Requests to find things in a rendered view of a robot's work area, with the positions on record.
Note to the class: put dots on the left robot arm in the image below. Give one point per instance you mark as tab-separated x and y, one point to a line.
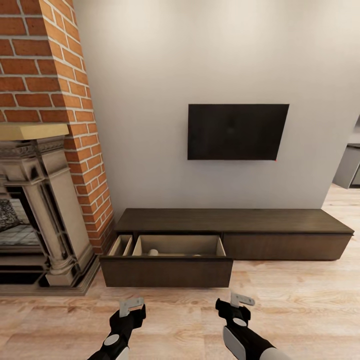
115	347

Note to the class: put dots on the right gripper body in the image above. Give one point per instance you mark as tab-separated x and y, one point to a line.
225	309

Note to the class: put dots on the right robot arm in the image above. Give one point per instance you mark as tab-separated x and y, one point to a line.
244	343

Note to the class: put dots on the cabinet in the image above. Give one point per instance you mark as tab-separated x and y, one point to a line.
197	246

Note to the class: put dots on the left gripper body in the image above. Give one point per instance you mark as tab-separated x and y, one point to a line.
133	320

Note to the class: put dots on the wall mounted tv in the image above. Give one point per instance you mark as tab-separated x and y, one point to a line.
235	131

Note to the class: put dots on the wood fireplace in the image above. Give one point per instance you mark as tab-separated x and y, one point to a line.
44	245

